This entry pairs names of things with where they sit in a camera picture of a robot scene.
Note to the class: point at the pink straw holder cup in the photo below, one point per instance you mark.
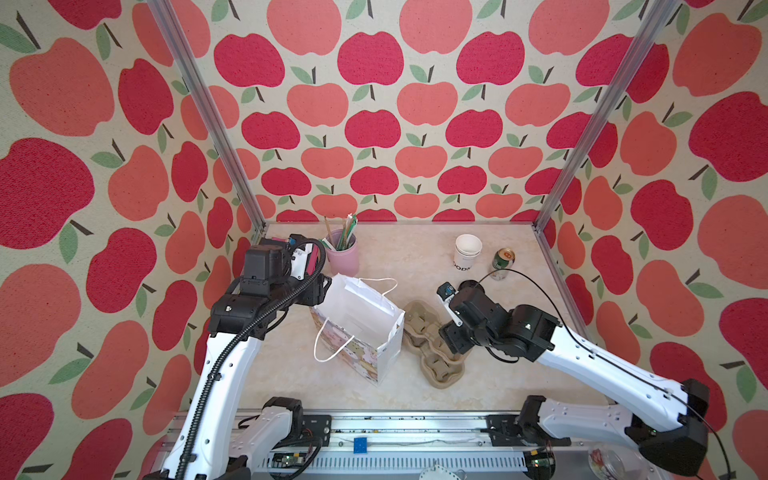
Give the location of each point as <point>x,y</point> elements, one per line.
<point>346,261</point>

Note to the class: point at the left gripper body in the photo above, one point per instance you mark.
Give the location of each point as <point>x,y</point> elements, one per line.
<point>289,290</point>

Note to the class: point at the brown wooden stirrer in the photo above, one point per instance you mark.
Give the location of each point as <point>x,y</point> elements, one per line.
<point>329,231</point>

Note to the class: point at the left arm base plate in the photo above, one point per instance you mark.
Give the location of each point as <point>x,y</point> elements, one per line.
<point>309,429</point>

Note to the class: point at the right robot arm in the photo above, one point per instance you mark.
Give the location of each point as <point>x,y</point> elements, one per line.
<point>662,419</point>

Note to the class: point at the left aluminium frame post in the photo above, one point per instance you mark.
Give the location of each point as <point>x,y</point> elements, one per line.
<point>173,34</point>

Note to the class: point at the green paper straw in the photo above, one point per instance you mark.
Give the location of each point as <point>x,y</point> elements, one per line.
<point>349,227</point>

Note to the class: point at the right aluminium frame post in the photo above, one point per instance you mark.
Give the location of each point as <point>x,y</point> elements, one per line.
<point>654,22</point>

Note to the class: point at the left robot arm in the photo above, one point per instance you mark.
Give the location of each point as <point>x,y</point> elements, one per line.
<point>206,448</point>

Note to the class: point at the clear plastic container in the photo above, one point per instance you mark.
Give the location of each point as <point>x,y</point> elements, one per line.
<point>606,464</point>

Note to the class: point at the white paper gift bag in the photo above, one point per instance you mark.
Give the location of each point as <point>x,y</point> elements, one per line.
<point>359,324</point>

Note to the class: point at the blue small block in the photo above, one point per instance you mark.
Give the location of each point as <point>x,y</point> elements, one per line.
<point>360,445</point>

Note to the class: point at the aluminium frame post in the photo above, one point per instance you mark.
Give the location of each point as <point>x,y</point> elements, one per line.
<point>654,22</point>
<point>173,34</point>

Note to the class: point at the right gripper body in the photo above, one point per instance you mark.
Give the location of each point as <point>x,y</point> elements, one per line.
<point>455,334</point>

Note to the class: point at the cardboard cup carrier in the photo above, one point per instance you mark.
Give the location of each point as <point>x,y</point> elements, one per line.
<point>438,364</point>

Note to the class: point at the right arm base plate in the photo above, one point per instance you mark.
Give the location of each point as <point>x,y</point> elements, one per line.
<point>506,431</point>

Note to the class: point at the green drink can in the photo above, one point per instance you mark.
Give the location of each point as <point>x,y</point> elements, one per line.
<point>502,263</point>

